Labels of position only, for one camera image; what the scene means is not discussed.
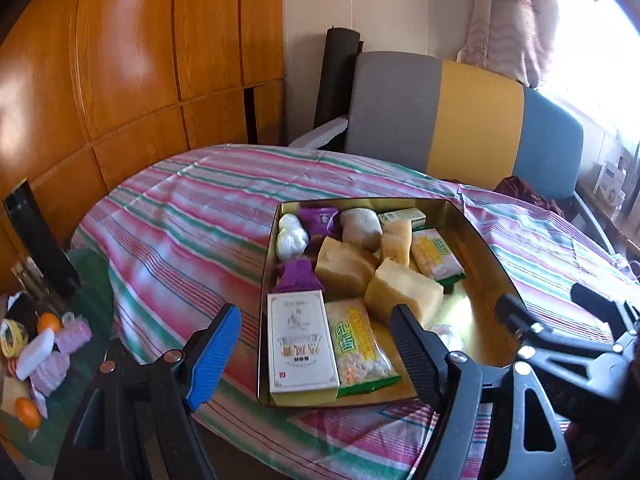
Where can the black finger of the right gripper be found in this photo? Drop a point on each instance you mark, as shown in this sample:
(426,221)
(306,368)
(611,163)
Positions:
(621,316)

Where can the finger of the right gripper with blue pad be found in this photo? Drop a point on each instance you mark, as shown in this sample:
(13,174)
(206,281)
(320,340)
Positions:
(516,318)

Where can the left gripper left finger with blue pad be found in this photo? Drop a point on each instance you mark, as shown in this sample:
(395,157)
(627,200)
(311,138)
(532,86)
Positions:
(206,360)

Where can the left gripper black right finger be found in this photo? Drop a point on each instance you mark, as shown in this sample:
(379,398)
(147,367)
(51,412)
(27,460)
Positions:
(423,355)

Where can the yellow sponge cake piece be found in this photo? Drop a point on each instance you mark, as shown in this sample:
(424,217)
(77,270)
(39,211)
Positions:
(393,284)

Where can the green cracker packet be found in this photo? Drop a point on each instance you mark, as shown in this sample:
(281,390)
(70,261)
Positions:
(435,259)

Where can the brown paper box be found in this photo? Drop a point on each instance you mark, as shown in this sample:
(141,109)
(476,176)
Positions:
(300,351)

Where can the small green box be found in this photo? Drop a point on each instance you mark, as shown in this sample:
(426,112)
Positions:
(416,217)

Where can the white purple snack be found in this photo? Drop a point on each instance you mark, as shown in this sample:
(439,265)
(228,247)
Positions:
(292,239)

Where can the wooden side desk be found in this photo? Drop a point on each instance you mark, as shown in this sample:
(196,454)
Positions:
(622,231)

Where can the dark red cloth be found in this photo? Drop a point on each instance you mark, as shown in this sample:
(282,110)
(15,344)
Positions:
(517,188)

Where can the white carton box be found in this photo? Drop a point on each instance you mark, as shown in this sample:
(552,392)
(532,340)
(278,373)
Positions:
(609,185)

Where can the gold tin tray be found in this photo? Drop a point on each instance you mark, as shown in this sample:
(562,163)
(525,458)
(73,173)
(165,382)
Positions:
(468,307)

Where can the striped tablecloth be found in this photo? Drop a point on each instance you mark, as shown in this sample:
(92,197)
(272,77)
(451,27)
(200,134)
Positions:
(190,234)

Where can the grey yellow blue chair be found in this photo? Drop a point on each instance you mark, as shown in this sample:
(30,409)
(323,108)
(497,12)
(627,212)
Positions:
(459,123)

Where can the pink patterned curtain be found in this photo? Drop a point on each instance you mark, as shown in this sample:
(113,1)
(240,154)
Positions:
(512,38)

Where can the black rolled mat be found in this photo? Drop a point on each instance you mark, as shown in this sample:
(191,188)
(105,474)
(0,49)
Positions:
(340,54)

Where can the orange wooden wardrobe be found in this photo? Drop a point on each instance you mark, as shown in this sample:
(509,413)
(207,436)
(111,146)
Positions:
(93,91)

